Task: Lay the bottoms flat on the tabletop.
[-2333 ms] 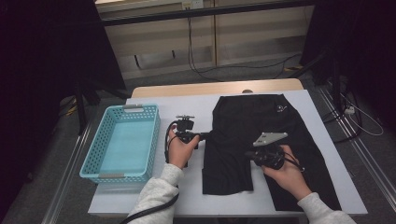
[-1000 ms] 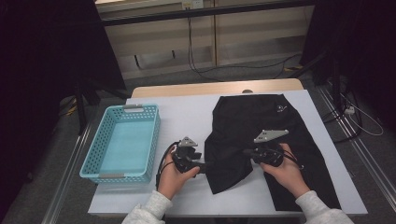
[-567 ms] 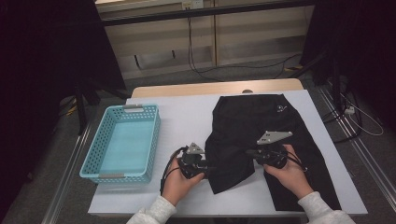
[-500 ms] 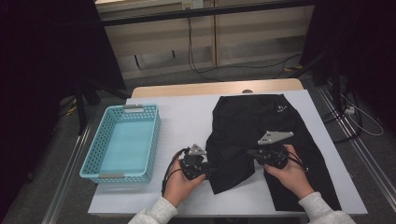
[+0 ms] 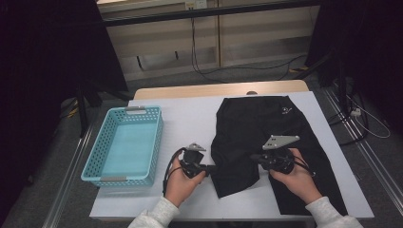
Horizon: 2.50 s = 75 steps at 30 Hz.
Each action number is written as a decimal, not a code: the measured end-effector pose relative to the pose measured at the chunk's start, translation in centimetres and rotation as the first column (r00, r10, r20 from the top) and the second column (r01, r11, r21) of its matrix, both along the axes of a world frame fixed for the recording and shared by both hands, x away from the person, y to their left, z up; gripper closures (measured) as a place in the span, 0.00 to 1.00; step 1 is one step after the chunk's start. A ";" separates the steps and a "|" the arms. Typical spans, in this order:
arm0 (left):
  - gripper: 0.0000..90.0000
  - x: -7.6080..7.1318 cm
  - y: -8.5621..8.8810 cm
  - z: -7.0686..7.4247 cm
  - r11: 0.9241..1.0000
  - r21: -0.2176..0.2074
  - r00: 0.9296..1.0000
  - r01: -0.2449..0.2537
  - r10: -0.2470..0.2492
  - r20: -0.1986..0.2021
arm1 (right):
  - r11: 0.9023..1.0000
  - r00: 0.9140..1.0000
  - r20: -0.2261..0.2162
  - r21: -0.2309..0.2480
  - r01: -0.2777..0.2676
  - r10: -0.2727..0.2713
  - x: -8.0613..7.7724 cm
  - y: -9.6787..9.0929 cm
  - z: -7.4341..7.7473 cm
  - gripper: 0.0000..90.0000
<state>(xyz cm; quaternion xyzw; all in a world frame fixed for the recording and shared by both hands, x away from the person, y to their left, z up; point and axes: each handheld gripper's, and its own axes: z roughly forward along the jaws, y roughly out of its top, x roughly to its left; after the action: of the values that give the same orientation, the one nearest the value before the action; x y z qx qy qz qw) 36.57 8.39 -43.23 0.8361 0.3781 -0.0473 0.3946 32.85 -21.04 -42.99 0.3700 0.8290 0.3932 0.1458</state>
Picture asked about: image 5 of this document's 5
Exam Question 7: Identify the aluminium floor rail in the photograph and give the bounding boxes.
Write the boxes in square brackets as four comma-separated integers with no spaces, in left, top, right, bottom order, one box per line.
[41,124,94,228]
[322,86,403,207]

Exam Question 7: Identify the light blue plastic basket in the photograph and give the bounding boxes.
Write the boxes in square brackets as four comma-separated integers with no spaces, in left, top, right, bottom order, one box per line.
[80,104,164,188]

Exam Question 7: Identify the white floor cable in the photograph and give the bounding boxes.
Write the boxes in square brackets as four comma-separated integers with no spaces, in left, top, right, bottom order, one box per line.
[345,93,392,140]

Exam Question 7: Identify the wooden table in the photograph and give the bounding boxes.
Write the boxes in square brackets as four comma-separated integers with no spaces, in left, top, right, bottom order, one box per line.
[132,79,310,101]

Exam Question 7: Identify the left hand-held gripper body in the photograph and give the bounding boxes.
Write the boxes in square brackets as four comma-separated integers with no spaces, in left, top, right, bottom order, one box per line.
[180,142,211,180]

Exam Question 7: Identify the person's left hand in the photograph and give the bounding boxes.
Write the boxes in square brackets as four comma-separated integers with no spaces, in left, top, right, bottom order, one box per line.
[163,157,207,208]

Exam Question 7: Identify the person's right hand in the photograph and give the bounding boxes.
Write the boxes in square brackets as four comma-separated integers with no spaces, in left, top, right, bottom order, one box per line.
[269,147,324,205]

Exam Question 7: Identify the hand-held gripper cable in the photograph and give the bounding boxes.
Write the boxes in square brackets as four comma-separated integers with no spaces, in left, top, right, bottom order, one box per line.
[293,158,317,178]
[162,146,188,197]

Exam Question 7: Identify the black floor cables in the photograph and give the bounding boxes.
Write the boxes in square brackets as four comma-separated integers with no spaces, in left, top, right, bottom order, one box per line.
[327,91,370,146]

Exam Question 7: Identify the black curtain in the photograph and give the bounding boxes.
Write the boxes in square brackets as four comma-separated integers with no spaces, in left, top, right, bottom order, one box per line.
[0,0,129,222]
[305,0,403,134]

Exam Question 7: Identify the white table sheet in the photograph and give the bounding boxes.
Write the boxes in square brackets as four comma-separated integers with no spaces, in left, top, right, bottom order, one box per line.
[89,90,375,221]

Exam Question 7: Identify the yellow cable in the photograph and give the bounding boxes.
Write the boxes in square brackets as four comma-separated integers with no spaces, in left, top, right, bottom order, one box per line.
[66,99,80,120]

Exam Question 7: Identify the black pants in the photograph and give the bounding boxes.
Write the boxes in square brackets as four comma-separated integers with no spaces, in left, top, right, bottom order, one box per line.
[210,95,349,217]

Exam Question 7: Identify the white wall socket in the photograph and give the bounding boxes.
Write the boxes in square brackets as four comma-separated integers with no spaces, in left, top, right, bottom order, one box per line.
[184,0,207,10]

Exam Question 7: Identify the right hand-held gripper cable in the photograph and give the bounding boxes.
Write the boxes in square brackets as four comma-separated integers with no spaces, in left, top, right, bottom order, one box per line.
[293,158,317,178]

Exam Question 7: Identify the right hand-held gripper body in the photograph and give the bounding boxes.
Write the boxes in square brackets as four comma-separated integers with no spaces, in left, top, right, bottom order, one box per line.
[261,134,300,175]

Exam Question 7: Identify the left hand-held gripper cable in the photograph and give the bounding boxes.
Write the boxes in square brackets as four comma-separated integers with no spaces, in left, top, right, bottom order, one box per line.
[162,146,188,197]

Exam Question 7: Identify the black horizontal bar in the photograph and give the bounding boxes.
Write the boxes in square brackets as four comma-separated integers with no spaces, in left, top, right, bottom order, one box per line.
[103,0,321,28]

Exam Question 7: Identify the black stand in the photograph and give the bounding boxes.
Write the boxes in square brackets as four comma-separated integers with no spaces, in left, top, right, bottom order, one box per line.
[296,51,350,112]
[75,80,136,139]

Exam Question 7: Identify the black wall cable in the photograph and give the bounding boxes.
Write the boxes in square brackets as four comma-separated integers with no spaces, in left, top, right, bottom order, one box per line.
[189,17,308,85]

